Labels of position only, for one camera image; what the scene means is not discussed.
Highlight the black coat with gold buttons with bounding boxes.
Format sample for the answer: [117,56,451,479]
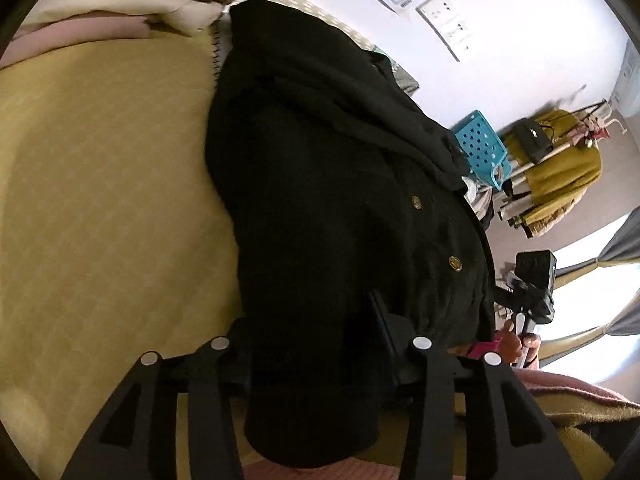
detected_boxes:
[205,0,495,469]

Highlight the white clothes rack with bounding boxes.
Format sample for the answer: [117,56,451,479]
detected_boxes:
[498,100,622,238]

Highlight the person's right hand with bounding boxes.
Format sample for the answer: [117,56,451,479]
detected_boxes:
[497,321,541,370]

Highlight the pink blanket at bed edge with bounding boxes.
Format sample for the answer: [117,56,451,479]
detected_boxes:
[514,370,632,403]

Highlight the grey curtain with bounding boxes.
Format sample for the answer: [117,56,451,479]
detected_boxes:
[540,210,639,365]

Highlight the mustard garment on rack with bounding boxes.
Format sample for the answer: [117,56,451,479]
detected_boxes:
[500,110,602,238]

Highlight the turquoise perforated plastic basket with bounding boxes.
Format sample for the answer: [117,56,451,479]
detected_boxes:
[454,110,512,191]

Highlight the black handbag on rack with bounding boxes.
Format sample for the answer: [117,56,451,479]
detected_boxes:
[512,118,553,164]

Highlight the yellow and white bedspread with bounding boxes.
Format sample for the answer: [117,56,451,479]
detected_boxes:
[1,23,240,479]

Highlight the teal grey patterned pillow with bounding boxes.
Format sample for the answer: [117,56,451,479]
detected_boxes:
[373,46,420,96]

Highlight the pink folded garment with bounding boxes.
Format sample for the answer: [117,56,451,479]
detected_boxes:
[1,13,150,68]

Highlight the white folded garment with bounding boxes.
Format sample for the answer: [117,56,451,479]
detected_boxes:
[15,0,224,37]

